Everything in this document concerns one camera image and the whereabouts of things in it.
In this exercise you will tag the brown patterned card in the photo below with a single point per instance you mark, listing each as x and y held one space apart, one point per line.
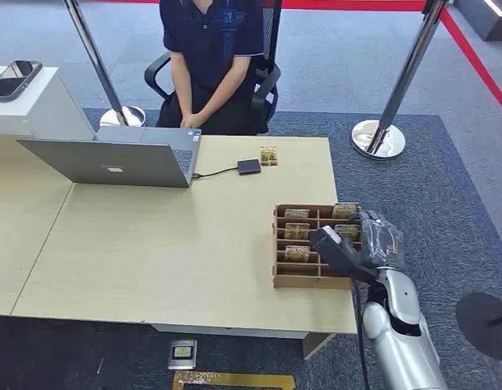
297 231
297 254
297 213
268 156
349 231
344 210

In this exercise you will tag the metal floor socket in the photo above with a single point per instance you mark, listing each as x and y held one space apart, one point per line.
182 354

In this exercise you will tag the person's right hand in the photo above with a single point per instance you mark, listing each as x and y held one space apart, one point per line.
186 121

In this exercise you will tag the wooden card organizer box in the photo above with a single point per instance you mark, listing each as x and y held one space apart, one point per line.
300 280

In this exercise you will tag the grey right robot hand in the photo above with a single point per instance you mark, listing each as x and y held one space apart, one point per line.
382 242

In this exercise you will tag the small black card reader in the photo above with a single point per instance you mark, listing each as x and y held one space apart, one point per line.
249 167

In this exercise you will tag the person's right forearm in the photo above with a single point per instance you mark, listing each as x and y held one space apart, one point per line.
182 86

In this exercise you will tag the dark display platform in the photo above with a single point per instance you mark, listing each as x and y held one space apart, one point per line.
487 16

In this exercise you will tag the chrome stanchion post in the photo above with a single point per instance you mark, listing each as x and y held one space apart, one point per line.
401 81
100 70

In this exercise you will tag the grey open laptop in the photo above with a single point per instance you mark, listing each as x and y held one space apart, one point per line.
112 161

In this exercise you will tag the person's left hand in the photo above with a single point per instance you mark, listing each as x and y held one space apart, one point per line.
198 119

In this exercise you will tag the white cabinet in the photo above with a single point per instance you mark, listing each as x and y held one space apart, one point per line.
44 113

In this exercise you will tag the red barrier belt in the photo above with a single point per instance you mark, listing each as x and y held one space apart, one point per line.
352 5
474 59

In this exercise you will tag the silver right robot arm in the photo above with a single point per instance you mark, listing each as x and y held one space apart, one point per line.
401 334

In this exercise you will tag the person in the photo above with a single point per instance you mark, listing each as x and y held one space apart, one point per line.
212 43

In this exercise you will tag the black smartphone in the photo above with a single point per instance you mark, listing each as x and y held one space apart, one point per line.
13 79

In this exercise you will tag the black round floor base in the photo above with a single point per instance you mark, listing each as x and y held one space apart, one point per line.
482 325

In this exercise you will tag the gold floor tape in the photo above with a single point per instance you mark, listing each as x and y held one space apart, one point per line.
235 379

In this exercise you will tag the person's left forearm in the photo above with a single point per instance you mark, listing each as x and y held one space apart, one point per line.
226 86

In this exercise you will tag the black mesh office chair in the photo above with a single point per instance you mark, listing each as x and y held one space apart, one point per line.
271 81

